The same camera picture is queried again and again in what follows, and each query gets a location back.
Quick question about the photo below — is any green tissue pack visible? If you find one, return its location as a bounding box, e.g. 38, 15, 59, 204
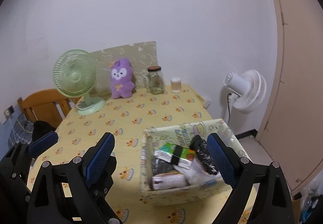
154, 143, 195, 169

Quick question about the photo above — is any white cloth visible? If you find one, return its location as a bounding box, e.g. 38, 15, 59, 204
174, 158, 221, 185

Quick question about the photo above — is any black plastic bag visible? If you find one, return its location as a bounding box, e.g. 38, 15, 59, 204
189, 135, 219, 175

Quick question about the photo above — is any white bag pack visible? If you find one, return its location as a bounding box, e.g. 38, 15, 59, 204
152, 171, 187, 190

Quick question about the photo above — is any plaid blue pillow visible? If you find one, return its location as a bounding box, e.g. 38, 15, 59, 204
8, 114, 33, 148

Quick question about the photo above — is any black garment on chair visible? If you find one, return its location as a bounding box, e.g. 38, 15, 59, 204
32, 120, 56, 142

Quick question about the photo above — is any yellow patterned tablecloth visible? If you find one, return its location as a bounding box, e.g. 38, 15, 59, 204
26, 83, 258, 224

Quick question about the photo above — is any beige door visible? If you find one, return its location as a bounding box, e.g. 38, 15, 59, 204
256, 0, 322, 194

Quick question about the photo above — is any patterned storage box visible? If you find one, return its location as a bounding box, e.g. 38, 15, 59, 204
140, 119, 249, 206

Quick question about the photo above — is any purple plush bunny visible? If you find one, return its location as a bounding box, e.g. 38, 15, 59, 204
110, 58, 135, 99

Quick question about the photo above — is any green desk fan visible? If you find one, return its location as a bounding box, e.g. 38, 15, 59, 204
52, 49, 105, 116

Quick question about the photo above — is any glass jar with lid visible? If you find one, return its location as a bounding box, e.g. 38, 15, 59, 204
147, 66, 165, 95

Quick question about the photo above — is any cotton swab container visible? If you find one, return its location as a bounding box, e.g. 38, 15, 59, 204
170, 77, 182, 93

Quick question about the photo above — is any green patterned board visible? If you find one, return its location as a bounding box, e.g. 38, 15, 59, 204
89, 41, 158, 94

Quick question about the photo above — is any white floor fan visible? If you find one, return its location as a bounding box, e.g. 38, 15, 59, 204
223, 70, 267, 122

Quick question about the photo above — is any wall power outlet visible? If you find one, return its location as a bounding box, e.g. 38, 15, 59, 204
4, 105, 15, 120

